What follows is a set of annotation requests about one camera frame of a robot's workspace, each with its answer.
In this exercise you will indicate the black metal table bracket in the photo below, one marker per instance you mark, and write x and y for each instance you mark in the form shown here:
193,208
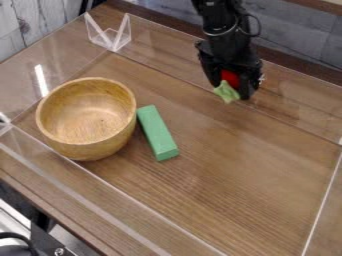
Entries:
47,245

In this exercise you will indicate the red plush fruit green leaves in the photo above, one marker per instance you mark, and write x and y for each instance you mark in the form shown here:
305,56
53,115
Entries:
228,88

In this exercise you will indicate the wooden bowl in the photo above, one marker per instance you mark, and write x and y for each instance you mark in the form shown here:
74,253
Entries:
87,118

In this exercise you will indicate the green rectangular block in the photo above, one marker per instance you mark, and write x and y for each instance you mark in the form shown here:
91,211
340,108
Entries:
157,132

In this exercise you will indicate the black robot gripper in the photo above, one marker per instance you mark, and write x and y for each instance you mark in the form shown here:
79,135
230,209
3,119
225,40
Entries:
242,62

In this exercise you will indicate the clear acrylic tray enclosure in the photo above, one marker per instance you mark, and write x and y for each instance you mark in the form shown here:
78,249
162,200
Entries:
254,187

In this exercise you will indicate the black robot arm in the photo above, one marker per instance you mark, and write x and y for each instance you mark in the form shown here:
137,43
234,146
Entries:
226,23

